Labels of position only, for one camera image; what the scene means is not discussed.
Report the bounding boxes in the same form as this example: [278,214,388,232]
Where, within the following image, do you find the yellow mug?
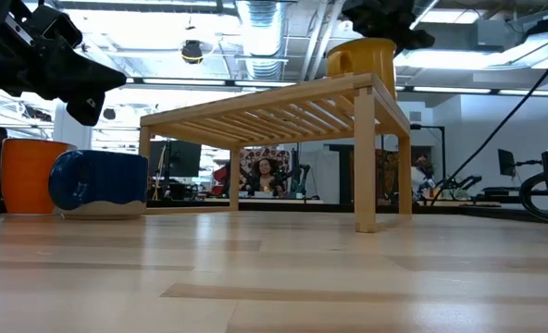
[325,37,398,101]

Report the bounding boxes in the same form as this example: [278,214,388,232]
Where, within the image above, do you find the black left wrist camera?
[23,4,83,50]

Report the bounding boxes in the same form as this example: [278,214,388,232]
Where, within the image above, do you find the black computer monitor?
[497,148,517,178]
[148,140,203,179]

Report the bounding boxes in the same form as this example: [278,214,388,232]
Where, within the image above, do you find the silver ventilation duct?
[235,0,288,80]

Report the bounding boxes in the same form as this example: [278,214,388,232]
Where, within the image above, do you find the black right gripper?
[341,0,435,52]

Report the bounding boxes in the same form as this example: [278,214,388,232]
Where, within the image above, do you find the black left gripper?
[0,0,127,127]

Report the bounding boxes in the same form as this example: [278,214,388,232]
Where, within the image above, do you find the blue mug with white base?
[48,149,149,220]

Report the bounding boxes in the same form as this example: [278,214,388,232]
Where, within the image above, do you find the orange mug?
[0,138,77,216]

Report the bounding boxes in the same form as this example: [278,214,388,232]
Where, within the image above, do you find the wooden slatted rack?
[138,72,413,234]

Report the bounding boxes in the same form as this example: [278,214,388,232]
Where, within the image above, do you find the black ceiling dome camera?
[181,40,205,65]

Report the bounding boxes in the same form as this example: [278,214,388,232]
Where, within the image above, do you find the thin black cable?
[430,40,548,207]

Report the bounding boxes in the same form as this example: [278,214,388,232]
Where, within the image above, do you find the black aluminium table frame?
[146,198,548,224]

